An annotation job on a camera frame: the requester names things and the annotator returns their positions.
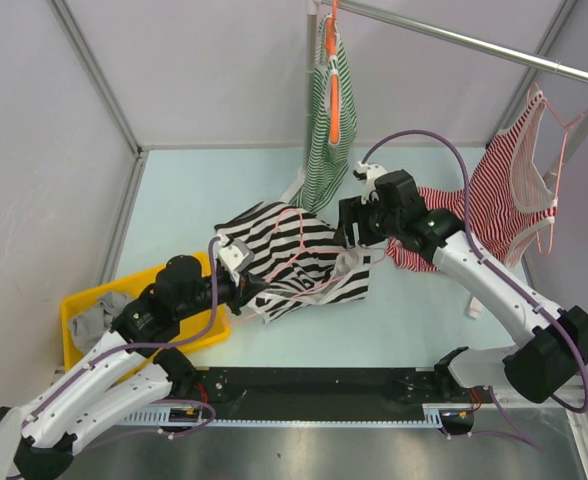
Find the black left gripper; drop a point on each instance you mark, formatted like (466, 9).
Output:
(239, 294)

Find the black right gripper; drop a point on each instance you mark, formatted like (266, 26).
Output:
(351, 210)

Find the black white striped tank top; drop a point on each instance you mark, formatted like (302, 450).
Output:
(294, 260)

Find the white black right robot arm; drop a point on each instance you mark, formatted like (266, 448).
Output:
(550, 342)

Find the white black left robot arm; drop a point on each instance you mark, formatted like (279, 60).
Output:
(137, 362)

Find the green white striped tank top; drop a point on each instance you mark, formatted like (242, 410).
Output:
(327, 160)

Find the red white striped tank top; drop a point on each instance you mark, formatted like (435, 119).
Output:
(510, 202)

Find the orange plastic hanger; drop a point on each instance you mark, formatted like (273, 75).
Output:
(334, 82)

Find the pink hanger under red top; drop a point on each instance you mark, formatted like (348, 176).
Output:
(574, 133)

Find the yellow plastic bin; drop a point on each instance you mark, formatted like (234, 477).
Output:
(133, 285)

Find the grey cloth garment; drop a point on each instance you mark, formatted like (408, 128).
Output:
(88, 327)

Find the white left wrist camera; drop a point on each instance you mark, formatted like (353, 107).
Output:
(234, 255)

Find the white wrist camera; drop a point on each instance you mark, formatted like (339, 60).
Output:
(234, 255)
(368, 174)

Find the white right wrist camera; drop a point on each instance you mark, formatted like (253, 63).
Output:
(368, 174)

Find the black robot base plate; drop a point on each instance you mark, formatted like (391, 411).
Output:
(386, 387)

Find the white slotted cable duct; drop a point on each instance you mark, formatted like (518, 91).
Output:
(356, 414)

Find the metal clothes rail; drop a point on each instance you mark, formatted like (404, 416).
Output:
(502, 52)

